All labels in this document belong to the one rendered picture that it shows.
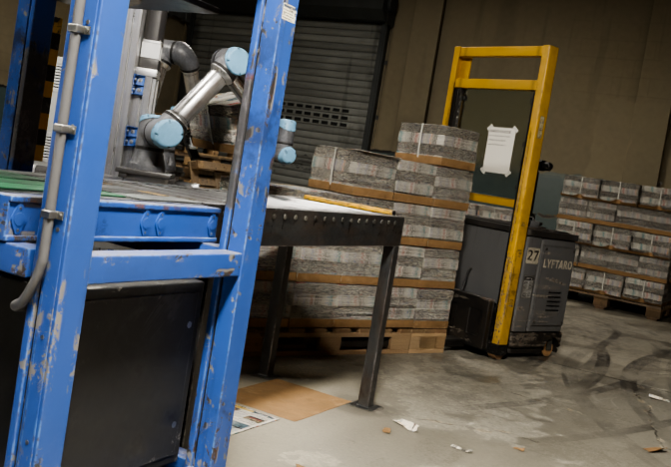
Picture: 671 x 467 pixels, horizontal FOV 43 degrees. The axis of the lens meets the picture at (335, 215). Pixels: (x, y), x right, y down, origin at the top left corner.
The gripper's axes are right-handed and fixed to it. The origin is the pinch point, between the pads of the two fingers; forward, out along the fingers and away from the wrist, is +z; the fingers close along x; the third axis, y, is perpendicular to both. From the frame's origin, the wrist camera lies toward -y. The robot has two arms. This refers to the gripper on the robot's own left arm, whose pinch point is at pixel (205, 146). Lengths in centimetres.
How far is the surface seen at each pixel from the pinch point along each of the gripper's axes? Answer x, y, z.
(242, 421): -79, -70, 124
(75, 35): -145, 78, 204
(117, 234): -135, 30, 181
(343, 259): 43, -67, 44
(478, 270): 160, -118, 32
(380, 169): 76, -27, 44
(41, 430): -170, 6, 206
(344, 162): 61, -21, 33
